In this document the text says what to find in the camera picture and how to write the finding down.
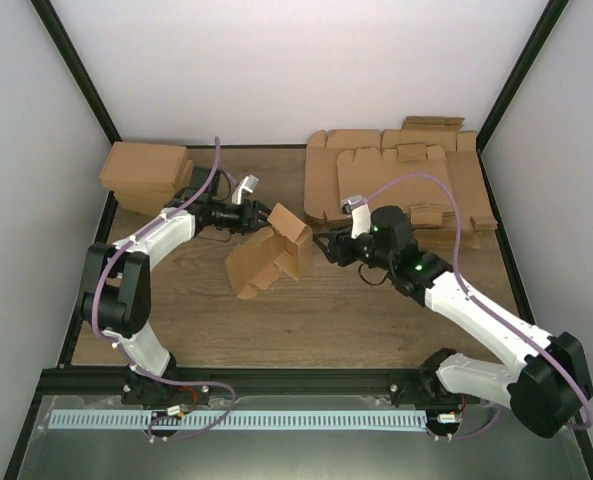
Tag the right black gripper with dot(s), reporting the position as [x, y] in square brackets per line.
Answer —
[339, 245]

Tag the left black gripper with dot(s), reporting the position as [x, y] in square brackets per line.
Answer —
[249, 217]

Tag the brown cardboard box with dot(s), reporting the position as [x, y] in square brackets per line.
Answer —
[284, 246]

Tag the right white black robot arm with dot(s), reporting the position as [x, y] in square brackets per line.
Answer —
[541, 378]

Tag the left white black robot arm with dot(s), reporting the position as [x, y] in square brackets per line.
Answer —
[115, 291]

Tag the folded cardboard box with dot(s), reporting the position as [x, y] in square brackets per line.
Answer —
[126, 192]
[149, 210]
[144, 167]
[152, 198]
[143, 205]

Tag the bottom folded cardboard box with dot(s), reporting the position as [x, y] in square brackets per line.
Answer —
[149, 210]

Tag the top folded cardboard box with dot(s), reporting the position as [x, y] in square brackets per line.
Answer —
[144, 167]

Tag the pile of flat cardboard blanks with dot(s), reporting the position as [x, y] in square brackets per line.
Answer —
[429, 167]

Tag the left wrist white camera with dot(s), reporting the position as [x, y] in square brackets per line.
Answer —
[244, 188]

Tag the wrist white camera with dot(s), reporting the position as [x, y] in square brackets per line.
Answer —
[356, 207]
[244, 188]

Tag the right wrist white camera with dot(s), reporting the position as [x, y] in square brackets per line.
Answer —
[356, 207]

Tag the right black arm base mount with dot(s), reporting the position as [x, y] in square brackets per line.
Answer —
[414, 387]

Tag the light blue slotted cable duct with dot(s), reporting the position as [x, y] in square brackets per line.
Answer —
[378, 420]

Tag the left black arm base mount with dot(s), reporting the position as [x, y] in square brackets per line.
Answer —
[149, 393]

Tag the black aluminium frame rail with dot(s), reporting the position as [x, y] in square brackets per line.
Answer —
[107, 380]

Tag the left black corner frame post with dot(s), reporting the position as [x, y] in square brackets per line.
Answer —
[69, 54]

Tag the black corner frame post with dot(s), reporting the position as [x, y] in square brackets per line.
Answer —
[69, 54]
[537, 39]

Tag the right black corner frame post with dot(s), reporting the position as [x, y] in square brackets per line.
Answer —
[537, 39]

